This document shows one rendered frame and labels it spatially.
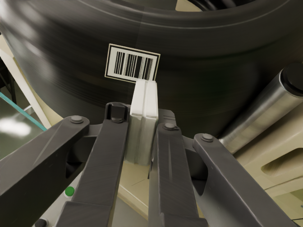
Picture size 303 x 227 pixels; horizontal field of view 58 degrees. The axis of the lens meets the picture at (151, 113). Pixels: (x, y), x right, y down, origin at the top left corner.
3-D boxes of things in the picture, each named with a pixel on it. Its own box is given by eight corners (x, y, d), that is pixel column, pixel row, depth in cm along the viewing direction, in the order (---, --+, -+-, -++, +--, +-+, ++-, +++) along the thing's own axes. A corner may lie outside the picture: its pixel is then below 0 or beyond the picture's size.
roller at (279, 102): (197, 157, 63) (209, 145, 65) (212, 172, 62) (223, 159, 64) (276, 74, 32) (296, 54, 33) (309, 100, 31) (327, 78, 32)
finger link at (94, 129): (121, 170, 13) (58, 161, 13) (129, 125, 18) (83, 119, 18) (125, 142, 12) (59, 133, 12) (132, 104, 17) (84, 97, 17)
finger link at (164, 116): (155, 146, 13) (219, 155, 13) (155, 107, 17) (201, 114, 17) (150, 173, 13) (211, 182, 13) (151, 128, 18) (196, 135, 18)
